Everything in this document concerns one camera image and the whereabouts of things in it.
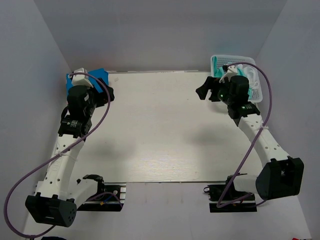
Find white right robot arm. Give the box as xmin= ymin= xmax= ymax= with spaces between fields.
xmin=195 ymin=75 xmax=304 ymax=200

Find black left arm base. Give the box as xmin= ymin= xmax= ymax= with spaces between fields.
xmin=77 ymin=183 xmax=127 ymax=212

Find white t shirt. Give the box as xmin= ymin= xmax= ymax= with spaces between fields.
xmin=235 ymin=64 xmax=260 ymax=91

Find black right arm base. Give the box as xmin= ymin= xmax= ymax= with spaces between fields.
xmin=203 ymin=183 xmax=258 ymax=214

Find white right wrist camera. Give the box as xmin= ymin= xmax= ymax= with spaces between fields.
xmin=219 ymin=65 xmax=238 ymax=83

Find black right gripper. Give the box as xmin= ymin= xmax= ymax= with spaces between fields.
xmin=196 ymin=76 xmax=235 ymax=106

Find teal t shirt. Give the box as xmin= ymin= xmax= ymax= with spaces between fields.
xmin=211 ymin=56 xmax=256 ymax=103

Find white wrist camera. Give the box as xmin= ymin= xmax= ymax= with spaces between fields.
xmin=69 ymin=67 xmax=94 ymax=88
xmin=219 ymin=65 xmax=238 ymax=83

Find folded blue t shirt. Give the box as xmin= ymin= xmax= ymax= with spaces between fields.
xmin=66 ymin=68 xmax=109 ymax=94

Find white plastic basket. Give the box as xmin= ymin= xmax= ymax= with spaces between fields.
xmin=209 ymin=54 xmax=264 ymax=103

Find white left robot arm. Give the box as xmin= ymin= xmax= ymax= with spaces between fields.
xmin=25 ymin=85 xmax=115 ymax=227

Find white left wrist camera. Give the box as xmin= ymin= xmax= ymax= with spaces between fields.
xmin=69 ymin=67 xmax=94 ymax=88

